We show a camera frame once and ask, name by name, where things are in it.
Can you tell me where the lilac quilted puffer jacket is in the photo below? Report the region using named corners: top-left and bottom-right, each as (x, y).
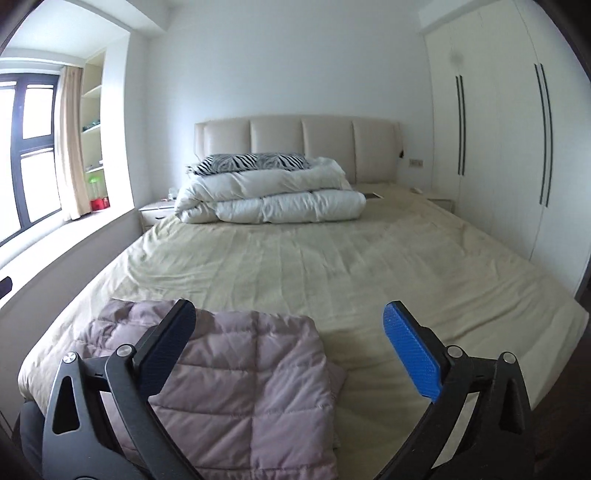
top-left (68, 298), bottom-right (348, 480)

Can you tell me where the red box on shelf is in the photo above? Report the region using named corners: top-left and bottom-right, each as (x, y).
top-left (90, 197), bottom-right (110, 211)

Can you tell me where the green object on shelf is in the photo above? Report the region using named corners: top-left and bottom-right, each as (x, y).
top-left (88, 175), bottom-right (102, 201)

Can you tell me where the white left nightstand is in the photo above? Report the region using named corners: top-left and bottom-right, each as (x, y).
top-left (138, 200), bottom-right (174, 232)

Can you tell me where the beige curtain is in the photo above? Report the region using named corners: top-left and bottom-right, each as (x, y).
top-left (53, 66), bottom-right (91, 221)

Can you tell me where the dark framed window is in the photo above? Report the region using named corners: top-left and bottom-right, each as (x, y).
top-left (1, 73), bottom-right (61, 244)

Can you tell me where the beige bed sheet mattress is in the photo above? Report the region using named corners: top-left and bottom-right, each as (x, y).
top-left (18, 184), bottom-right (589, 479)

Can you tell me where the zebra striped pillow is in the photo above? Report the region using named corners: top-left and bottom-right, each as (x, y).
top-left (187, 152), bottom-right (311, 176)

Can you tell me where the white folded duvet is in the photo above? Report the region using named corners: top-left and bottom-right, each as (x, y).
top-left (174, 157), bottom-right (367, 224)

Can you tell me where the cream padded headboard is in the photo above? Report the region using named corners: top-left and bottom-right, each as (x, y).
top-left (193, 115), bottom-right (405, 184)

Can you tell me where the white wardrobe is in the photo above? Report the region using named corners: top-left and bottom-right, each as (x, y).
top-left (420, 1), bottom-right (590, 295)

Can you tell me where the white wall shelf unit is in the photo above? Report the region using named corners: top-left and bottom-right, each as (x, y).
top-left (80, 51), bottom-right (108, 197)

